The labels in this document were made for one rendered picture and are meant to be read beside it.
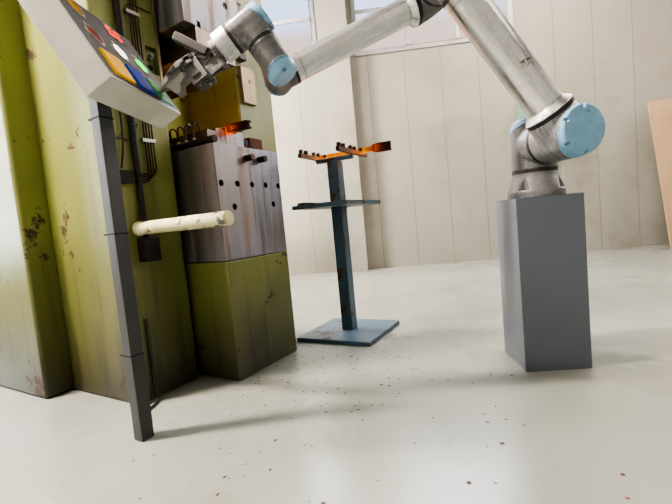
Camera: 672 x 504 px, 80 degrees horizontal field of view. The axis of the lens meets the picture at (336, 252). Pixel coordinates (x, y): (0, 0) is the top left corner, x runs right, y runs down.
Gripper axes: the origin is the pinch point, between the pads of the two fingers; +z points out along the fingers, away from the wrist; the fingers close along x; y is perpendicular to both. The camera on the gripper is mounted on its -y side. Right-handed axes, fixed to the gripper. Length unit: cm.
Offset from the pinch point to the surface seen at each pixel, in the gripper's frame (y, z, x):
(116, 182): 18.1, 24.1, -9.6
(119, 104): 6.3, 7.7, -16.9
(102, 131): 5.7, 17.9, -11.5
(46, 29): -11.4, 8.0, -27.0
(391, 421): 118, 0, -6
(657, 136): 166, -311, 326
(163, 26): -38, -6, 36
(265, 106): -11, -17, 91
